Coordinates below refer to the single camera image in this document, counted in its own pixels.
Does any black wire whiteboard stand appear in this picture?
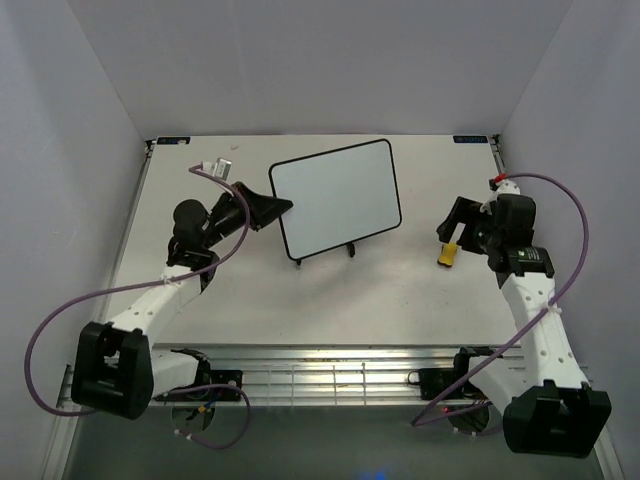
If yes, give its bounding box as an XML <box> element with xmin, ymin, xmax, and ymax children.
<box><xmin>293</xmin><ymin>241</ymin><xmax>356</xmax><ymax>266</ymax></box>

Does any small black-framed whiteboard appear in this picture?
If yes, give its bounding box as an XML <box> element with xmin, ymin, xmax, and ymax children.
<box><xmin>268</xmin><ymin>138</ymin><xmax>402</xmax><ymax>263</ymax></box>

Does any yellow bone-shaped eraser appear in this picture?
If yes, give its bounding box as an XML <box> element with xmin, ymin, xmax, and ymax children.
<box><xmin>437</xmin><ymin>243</ymin><xmax>459</xmax><ymax>268</ymax></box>

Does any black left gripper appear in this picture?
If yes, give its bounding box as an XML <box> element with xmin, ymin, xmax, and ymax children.
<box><xmin>202</xmin><ymin>182</ymin><xmax>293</xmax><ymax>250</ymax></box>

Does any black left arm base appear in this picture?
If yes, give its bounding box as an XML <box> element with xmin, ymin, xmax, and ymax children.
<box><xmin>194</xmin><ymin>370</ymin><xmax>243</xmax><ymax>403</ymax></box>

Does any blue label top left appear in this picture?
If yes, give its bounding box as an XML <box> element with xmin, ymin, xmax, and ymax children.
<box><xmin>156</xmin><ymin>136</ymin><xmax>191</xmax><ymax>146</ymax></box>

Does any blue label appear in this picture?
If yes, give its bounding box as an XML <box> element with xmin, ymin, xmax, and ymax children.
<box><xmin>452</xmin><ymin>135</ymin><xmax>488</xmax><ymax>144</ymax></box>
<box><xmin>156</xmin><ymin>136</ymin><xmax>191</xmax><ymax>146</ymax></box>

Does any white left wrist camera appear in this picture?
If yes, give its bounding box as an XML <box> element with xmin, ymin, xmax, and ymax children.
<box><xmin>201</xmin><ymin>157</ymin><xmax>232</xmax><ymax>181</ymax></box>

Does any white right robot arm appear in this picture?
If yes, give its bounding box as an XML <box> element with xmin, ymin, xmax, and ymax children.
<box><xmin>437</xmin><ymin>193</ymin><xmax>612</xmax><ymax>458</ymax></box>

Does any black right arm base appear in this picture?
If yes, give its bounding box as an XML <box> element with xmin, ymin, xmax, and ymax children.
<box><xmin>407</xmin><ymin>368</ymin><xmax>479</xmax><ymax>401</ymax></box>

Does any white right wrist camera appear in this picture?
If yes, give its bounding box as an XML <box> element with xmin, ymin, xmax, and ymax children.
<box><xmin>480</xmin><ymin>173</ymin><xmax>521</xmax><ymax>213</ymax></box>

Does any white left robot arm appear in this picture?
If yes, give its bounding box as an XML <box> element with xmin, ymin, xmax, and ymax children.
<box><xmin>71</xmin><ymin>182</ymin><xmax>293</xmax><ymax>419</ymax></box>

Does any blue label top right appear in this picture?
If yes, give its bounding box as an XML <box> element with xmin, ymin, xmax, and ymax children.
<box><xmin>452</xmin><ymin>135</ymin><xmax>488</xmax><ymax>144</ymax></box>

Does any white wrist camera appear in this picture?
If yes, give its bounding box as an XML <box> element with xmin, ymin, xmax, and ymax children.
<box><xmin>480</xmin><ymin>173</ymin><xmax>521</xmax><ymax>213</ymax></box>
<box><xmin>201</xmin><ymin>157</ymin><xmax>232</xmax><ymax>181</ymax></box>

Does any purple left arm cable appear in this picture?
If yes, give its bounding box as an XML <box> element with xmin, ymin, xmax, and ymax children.
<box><xmin>24</xmin><ymin>164</ymin><xmax>254</xmax><ymax>450</ymax></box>

